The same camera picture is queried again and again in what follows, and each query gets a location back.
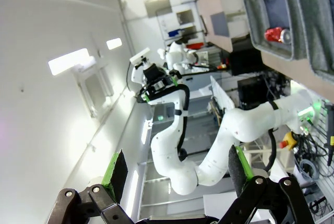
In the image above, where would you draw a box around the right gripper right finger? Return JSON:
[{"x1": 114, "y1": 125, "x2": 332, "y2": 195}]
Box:
[{"x1": 219, "y1": 144, "x2": 315, "y2": 224}]

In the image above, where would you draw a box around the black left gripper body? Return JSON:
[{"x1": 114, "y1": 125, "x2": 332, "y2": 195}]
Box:
[{"x1": 142, "y1": 64, "x2": 178, "y2": 97}]

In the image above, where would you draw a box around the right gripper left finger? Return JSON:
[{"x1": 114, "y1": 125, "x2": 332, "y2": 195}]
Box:
[{"x1": 46, "y1": 148, "x2": 147, "y2": 224}]

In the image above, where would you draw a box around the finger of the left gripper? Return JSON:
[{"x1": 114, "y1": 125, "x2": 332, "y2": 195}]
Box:
[
  {"x1": 134, "y1": 88, "x2": 152, "y2": 104},
  {"x1": 168, "y1": 69, "x2": 183, "y2": 87}
]

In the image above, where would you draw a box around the crushed red drink can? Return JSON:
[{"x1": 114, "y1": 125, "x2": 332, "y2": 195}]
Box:
[{"x1": 264, "y1": 27, "x2": 291, "y2": 44}]

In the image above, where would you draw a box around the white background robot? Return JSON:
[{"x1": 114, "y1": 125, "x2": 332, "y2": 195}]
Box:
[{"x1": 157, "y1": 40, "x2": 217, "y2": 75}]

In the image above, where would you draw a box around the white partition board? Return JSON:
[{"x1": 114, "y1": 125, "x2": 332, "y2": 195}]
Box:
[{"x1": 210, "y1": 75, "x2": 235, "y2": 115}]

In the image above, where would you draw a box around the white ceiling air unit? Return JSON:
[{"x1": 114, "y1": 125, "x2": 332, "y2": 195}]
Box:
[{"x1": 73, "y1": 56, "x2": 115, "y2": 118}]

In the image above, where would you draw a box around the small ceiling light panel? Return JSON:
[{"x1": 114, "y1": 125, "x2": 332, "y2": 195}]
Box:
[{"x1": 106, "y1": 38, "x2": 123, "y2": 50}]

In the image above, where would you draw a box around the yellow emergency stop button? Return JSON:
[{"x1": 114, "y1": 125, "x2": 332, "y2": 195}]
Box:
[{"x1": 280, "y1": 131, "x2": 298, "y2": 149}]

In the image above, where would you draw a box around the black computer case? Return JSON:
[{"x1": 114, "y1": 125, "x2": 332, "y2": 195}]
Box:
[{"x1": 230, "y1": 50, "x2": 263, "y2": 76}]

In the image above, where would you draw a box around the white shelf cabinet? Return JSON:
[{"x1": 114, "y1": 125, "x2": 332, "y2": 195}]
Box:
[{"x1": 156, "y1": 2, "x2": 207, "y2": 42}]

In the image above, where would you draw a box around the black equipment box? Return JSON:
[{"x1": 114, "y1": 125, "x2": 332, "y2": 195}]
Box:
[{"x1": 237, "y1": 75, "x2": 268, "y2": 110}]

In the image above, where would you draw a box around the large ceiling light panel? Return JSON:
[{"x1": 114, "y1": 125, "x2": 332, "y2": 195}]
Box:
[{"x1": 48, "y1": 48, "x2": 89, "y2": 76}]

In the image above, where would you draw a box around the grey fabric basket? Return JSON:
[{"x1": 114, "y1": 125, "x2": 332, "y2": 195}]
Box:
[
  {"x1": 296, "y1": 0, "x2": 334, "y2": 81},
  {"x1": 242, "y1": 0, "x2": 310, "y2": 61}
]

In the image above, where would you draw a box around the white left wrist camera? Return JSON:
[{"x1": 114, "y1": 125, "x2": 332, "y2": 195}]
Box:
[{"x1": 129, "y1": 48, "x2": 152, "y2": 85}]

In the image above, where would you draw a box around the grey coiled cable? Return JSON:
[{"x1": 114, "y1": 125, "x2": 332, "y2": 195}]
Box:
[{"x1": 299, "y1": 158, "x2": 319, "y2": 179}]

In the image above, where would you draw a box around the black cable bundle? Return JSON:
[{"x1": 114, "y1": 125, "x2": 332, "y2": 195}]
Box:
[{"x1": 293, "y1": 127, "x2": 329, "y2": 157}]

